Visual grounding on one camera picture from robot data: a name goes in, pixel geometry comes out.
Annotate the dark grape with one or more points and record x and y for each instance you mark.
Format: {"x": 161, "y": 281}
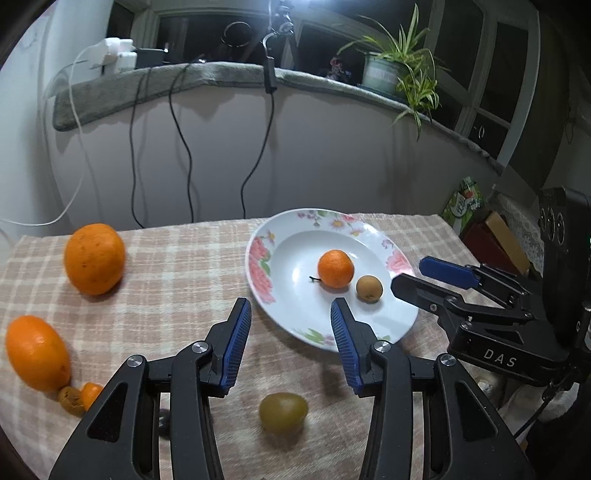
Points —
{"x": 164, "y": 423}

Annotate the stemmed mandarin orange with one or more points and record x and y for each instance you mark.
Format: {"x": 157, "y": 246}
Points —
{"x": 335, "y": 270}

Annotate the green plum fruit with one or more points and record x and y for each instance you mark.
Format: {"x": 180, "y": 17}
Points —
{"x": 283, "y": 413}

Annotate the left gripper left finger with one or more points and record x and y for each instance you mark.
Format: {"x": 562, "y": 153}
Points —
{"x": 118, "y": 436}

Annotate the large round spotted orange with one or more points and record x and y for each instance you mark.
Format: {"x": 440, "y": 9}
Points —
{"x": 94, "y": 259}

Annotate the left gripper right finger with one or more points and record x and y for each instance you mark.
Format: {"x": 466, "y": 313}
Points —
{"x": 464, "y": 435}

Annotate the white power adapter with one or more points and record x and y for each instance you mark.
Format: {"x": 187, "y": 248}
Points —
{"x": 114, "y": 54}

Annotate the spider plant in pot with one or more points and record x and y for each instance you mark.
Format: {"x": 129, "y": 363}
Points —
{"x": 401, "y": 66}

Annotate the brown longan fruit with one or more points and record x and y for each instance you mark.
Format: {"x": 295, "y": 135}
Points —
{"x": 70, "y": 400}

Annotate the floral white plate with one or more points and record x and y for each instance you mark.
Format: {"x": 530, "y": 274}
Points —
{"x": 297, "y": 263}

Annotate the black light tripod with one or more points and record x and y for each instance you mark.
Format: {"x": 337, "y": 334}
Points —
{"x": 281, "y": 25}

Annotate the green juice carton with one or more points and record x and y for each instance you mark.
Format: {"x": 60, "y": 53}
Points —
{"x": 463, "y": 204}

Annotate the black power brick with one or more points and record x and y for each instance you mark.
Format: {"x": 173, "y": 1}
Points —
{"x": 149, "y": 58}

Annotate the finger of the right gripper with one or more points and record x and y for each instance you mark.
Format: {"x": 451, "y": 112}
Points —
{"x": 496, "y": 284}
{"x": 424, "y": 294}

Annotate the grey windowsill mat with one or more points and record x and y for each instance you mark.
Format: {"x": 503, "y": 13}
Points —
{"x": 99, "y": 98}

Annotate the small mandarin orange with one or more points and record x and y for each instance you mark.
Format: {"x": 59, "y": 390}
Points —
{"x": 89, "y": 393}

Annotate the large smooth oval orange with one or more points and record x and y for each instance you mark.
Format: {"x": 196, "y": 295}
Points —
{"x": 38, "y": 354}

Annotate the red cardboard box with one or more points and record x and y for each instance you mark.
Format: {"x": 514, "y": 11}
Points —
{"x": 490, "y": 240}

